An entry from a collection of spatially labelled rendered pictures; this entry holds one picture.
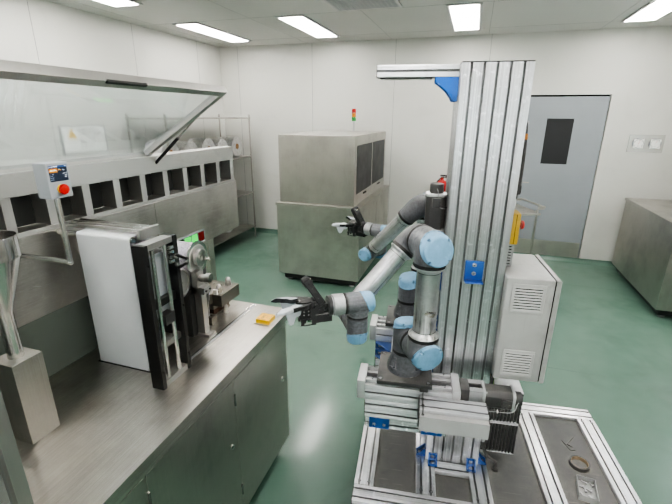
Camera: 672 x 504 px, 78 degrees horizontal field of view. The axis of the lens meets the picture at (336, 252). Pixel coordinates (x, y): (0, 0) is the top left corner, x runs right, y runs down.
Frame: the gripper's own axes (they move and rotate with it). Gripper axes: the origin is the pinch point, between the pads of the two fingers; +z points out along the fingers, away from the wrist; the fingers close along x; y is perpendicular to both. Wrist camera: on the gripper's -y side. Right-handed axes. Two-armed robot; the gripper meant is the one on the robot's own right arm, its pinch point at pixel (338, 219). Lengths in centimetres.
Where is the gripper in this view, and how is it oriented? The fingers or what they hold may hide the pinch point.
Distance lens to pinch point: 251.8
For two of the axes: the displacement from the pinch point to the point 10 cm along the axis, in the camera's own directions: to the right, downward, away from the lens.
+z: -8.0, -1.9, 5.6
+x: 5.9, -3.8, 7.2
